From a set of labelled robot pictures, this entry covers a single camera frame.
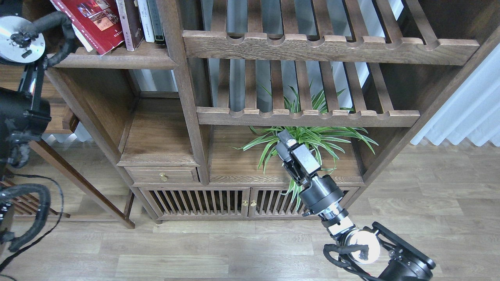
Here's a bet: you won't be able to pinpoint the dark green upright book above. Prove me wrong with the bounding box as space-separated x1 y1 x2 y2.
148 0 166 46

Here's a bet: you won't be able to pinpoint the dark wooden bookshelf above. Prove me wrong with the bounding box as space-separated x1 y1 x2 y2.
48 0 499 222

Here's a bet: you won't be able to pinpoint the white curtain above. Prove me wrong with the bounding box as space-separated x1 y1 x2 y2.
411 45 500 146

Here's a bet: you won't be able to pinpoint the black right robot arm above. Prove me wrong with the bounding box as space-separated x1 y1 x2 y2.
277 130 436 281

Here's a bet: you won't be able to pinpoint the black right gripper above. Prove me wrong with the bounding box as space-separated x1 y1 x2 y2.
275 130 345 217

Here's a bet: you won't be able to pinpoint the green spider plant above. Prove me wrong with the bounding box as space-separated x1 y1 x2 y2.
231 86 378 210

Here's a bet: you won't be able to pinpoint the brass drawer knob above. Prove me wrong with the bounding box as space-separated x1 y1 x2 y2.
159 173 168 182

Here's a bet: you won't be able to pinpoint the maroon book white characters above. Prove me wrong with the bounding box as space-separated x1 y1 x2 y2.
116 0 144 51

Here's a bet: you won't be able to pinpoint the white upright book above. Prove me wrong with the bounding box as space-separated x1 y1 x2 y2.
137 0 155 43

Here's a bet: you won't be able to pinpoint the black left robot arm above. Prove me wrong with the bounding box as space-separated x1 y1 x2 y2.
0 0 76 270

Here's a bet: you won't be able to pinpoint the yellow-green book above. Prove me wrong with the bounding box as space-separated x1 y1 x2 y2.
72 24 94 52

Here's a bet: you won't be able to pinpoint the red book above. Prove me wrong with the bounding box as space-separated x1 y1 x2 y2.
51 0 125 55

